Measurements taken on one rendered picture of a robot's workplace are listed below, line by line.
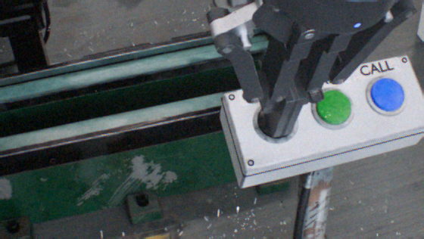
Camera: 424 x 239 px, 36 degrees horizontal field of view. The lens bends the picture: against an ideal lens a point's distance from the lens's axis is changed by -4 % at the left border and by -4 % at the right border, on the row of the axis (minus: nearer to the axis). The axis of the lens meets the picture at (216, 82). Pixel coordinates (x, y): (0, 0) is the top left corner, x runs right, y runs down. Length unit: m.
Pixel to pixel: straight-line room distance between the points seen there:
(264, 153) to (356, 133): 0.08
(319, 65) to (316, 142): 0.12
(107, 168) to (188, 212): 0.12
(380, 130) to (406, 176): 0.31
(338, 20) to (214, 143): 0.47
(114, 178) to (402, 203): 0.35
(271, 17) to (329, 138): 0.21
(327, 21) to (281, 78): 0.11
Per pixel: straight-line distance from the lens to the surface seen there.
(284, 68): 0.42
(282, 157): 0.53
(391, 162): 0.88
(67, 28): 1.12
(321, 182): 0.64
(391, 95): 0.57
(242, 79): 0.42
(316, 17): 0.33
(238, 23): 0.37
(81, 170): 0.77
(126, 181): 0.80
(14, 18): 0.85
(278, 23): 0.37
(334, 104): 0.55
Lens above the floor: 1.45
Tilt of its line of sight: 42 degrees down
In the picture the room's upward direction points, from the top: 3 degrees counter-clockwise
